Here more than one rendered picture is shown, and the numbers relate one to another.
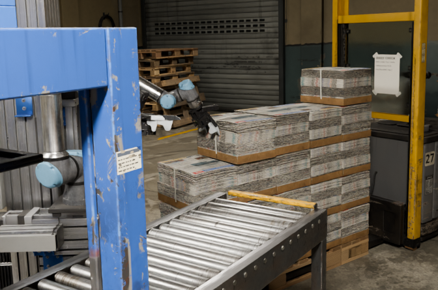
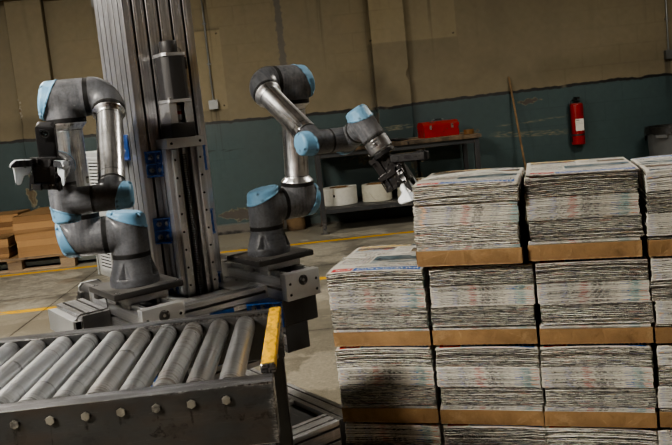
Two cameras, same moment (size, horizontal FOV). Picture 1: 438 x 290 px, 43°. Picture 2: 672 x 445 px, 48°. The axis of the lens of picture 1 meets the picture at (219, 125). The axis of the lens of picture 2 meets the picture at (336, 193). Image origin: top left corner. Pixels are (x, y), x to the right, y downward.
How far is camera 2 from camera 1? 2.27 m
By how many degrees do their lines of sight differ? 54
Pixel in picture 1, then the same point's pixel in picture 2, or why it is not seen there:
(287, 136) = (567, 222)
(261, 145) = (480, 235)
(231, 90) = not seen: outside the picture
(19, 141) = not seen: hidden behind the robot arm
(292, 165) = (589, 288)
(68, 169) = (81, 235)
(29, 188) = not seen: hidden behind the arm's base
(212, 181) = (365, 291)
